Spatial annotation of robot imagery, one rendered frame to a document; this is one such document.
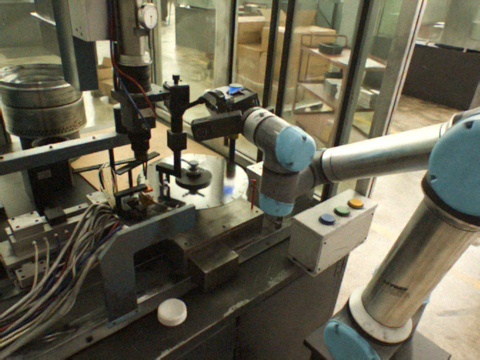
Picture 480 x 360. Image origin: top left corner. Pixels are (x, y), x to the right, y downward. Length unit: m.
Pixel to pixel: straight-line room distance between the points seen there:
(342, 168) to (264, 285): 0.45
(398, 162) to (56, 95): 1.21
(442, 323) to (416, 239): 1.70
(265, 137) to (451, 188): 0.35
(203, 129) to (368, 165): 0.34
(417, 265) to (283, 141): 0.30
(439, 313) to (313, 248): 1.35
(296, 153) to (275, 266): 0.53
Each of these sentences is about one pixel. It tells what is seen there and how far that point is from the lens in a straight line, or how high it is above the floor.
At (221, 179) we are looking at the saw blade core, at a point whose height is 0.95.
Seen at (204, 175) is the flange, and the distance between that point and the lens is 1.14.
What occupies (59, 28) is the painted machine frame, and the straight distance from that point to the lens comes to 1.09.
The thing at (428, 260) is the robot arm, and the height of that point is 1.16.
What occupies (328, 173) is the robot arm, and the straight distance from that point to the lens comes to 0.82.
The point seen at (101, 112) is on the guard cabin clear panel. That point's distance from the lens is 2.15.
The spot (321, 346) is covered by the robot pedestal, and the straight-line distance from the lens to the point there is 1.00.
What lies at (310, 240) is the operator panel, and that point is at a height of 0.86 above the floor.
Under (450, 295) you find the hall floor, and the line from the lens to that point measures 2.49.
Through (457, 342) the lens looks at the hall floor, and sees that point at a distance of 2.25.
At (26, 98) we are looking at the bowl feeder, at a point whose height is 1.05.
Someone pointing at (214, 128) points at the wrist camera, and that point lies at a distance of 0.82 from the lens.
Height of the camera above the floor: 1.52
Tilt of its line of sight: 30 degrees down
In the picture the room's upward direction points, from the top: 4 degrees clockwise
